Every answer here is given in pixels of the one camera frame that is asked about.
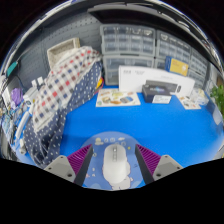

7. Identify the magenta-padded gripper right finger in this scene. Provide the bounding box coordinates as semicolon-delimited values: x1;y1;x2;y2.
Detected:
134;143;184;186

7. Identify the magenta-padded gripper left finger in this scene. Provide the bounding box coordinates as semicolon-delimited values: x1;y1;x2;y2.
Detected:
43;143;94;187

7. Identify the white computer mouse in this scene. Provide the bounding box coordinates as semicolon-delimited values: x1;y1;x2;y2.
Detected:
101;143;129;185

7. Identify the navy white-dotted cloth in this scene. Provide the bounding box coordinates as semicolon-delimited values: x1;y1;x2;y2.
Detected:
23;59;104;168

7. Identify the colourful sticker sheet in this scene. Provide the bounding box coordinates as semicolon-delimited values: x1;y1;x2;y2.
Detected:
95;88;142;108
177;94;202;110

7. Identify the small black box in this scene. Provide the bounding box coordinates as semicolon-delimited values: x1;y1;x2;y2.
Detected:
141;83;173;105

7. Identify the purple soft toy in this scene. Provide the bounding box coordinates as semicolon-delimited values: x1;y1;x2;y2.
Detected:
9;87;24;107

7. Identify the red blue checked cloth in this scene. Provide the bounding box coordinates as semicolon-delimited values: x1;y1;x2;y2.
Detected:
32;46;103;129

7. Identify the green plant in white pot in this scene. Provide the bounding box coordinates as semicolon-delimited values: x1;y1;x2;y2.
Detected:
209;84;224;118

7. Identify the long white keyboard box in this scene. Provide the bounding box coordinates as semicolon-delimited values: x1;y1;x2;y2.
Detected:
118;65;196;98

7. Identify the beige woven basket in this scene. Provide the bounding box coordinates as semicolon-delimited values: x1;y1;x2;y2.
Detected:
46;37;82;66

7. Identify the dark shelf unit with items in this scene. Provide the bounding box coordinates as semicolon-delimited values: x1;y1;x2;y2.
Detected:
88;3;214;59

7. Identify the yellow card with blue frame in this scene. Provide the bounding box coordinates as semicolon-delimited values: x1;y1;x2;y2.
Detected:
165;55;190;77

